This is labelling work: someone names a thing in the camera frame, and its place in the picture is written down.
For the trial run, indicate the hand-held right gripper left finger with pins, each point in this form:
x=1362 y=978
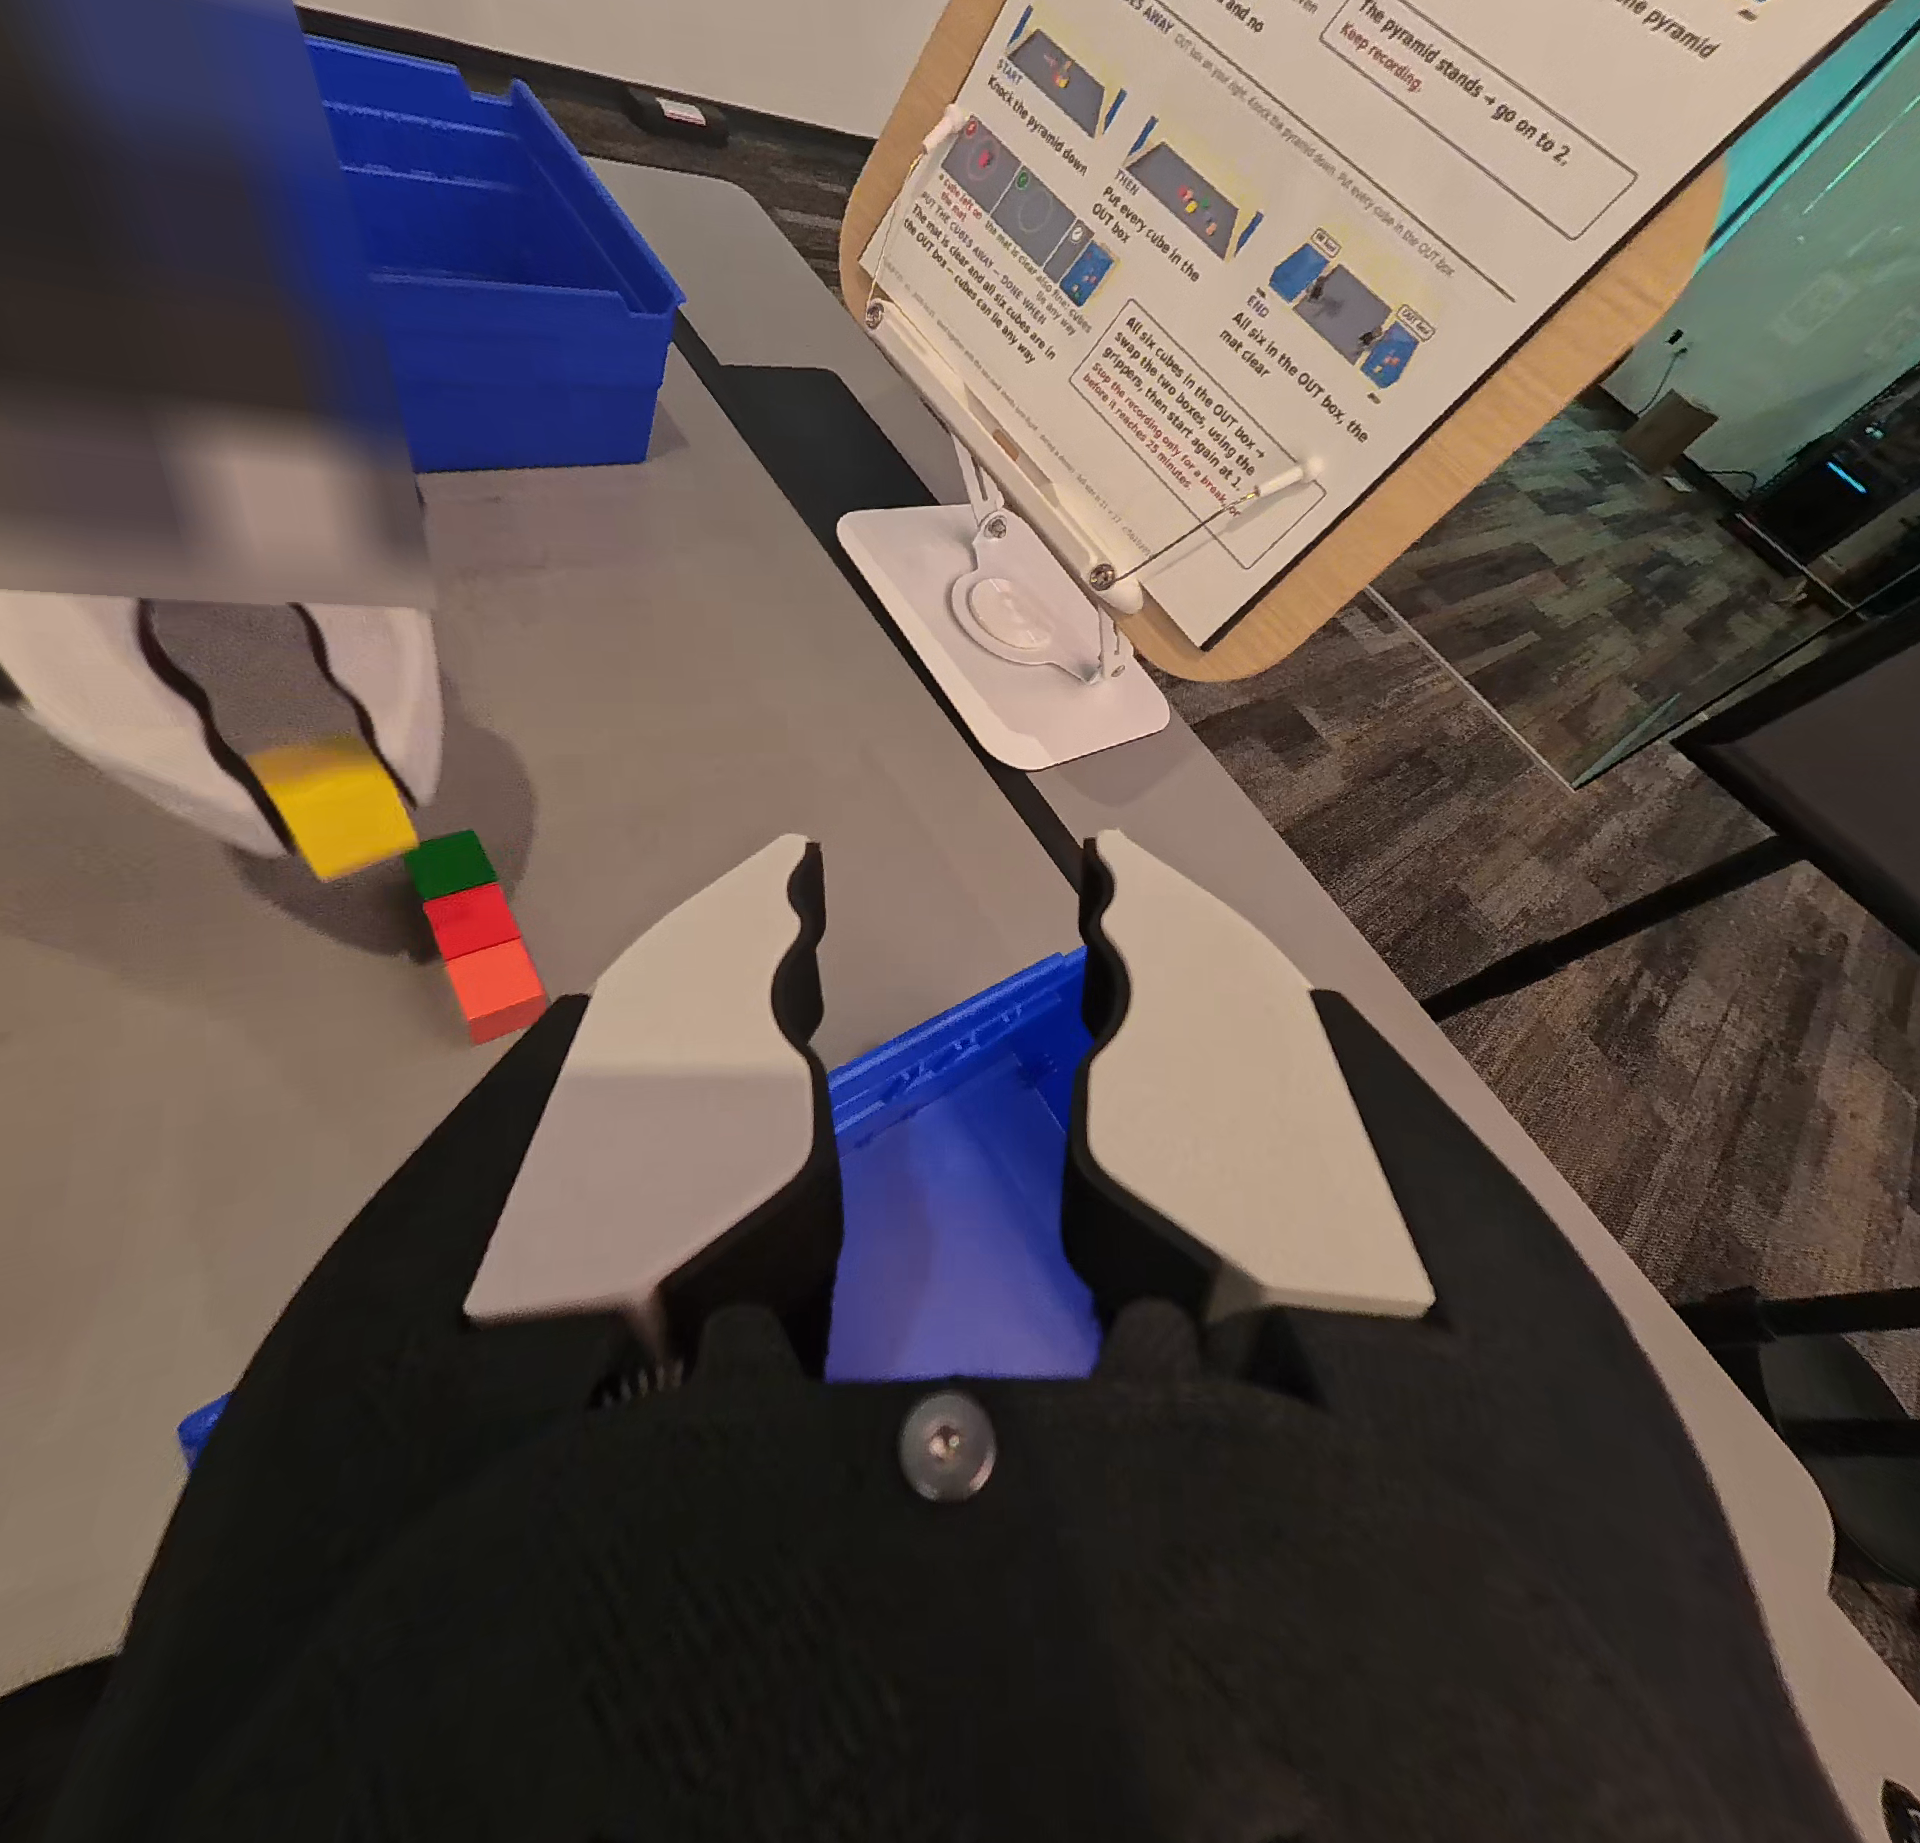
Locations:
x=659 y=1124

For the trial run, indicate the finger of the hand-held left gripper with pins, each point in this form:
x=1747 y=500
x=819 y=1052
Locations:
x=108 y=706
x=394 y=689

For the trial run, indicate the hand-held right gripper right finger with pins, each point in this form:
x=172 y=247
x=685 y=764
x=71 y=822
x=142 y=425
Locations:
x=1258 y=1124

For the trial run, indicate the yellow cube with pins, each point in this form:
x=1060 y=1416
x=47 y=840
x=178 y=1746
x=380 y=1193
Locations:
x=337 y=810

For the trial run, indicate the green cube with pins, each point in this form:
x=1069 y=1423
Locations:
x=450 y=861

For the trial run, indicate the orange cube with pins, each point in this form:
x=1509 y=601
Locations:
x=495 y=991

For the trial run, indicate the red cube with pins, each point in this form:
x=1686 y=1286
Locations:
x=466 y=920

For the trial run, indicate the blue plastic bin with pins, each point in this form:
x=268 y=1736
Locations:
x=961 y=1215
x=511 y=296

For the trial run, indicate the black metal pole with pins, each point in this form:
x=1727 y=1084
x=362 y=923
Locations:
x=1618 y=920

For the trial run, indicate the black round stand base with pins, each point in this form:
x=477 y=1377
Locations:
x=1861 y=1436

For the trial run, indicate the cardboard box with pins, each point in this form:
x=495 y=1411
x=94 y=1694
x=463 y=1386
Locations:
x=1666 y=435

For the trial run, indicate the black shelving rack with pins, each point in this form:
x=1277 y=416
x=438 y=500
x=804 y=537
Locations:
x=1845 y=496

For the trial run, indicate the wooden instruction board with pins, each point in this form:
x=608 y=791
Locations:
x=1350 y=223

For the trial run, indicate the round metal table fitting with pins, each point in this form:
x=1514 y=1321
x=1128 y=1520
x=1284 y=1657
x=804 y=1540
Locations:
x=1901 y=1812

